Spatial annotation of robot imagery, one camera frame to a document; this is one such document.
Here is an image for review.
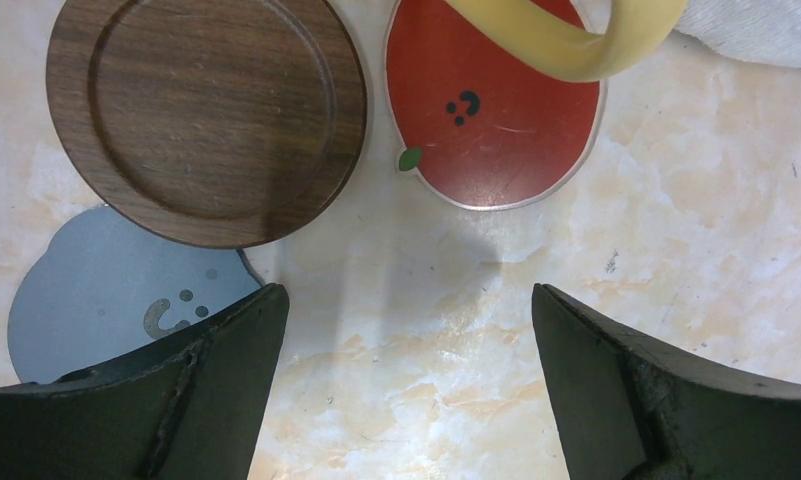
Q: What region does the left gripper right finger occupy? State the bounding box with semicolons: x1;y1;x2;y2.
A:
532;284;801;479

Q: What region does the dark walnut wooden coaster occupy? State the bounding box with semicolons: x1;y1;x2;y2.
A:
46;1;368;248

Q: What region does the yellow ceramic mug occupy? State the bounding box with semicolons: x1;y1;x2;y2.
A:
447;0;688;83

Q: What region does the black white checkered pillow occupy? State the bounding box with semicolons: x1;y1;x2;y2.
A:
675;0;801;68

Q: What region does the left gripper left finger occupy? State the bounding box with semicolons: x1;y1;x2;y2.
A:
0;284;290;479

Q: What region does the blue-grey apple coaster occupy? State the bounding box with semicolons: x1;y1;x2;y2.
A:
7;206;263;383

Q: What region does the red apple coaster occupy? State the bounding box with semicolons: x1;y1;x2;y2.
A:
385;0;606;210

